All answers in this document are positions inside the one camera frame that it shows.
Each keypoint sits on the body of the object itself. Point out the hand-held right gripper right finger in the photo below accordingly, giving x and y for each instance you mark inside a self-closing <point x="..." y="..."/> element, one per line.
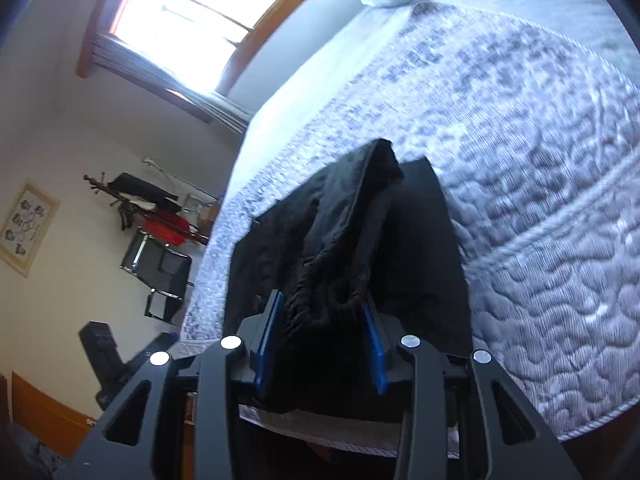
<point x="375" y="355"/>

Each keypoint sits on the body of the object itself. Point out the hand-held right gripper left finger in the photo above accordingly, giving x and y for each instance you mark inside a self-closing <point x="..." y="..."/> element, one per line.
<point x="267" y="350"/>

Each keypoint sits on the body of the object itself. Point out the black pants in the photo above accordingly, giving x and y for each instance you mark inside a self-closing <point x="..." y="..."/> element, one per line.
<point x="350" y="240"/>

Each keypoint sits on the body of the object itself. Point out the wooden coat rack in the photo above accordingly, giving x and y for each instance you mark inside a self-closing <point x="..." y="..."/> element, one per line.
<point x="125" y="195"/>

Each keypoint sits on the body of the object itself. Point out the black hanging garment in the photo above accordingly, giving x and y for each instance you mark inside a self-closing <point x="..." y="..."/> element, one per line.
<point x="142" y="186"/>

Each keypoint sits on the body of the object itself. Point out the quilted patterned bedspread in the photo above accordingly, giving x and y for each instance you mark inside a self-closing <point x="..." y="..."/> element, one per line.
<point x="525" y="160"/>

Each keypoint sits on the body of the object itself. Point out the bed mattress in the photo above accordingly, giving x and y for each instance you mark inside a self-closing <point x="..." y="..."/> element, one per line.
<point x="500" y="135"/>

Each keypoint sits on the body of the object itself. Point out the wide wooden framed window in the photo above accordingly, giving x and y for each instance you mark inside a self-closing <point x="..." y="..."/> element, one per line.
<point x="200" y="15"/>

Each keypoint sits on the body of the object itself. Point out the black metal frame chair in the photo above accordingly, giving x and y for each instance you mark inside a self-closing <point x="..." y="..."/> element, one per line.
<point x="160" y="265"/>

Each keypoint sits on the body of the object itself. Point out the framed wall picture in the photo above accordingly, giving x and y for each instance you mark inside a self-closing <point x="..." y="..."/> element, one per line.
<point x="27" y="227"/>

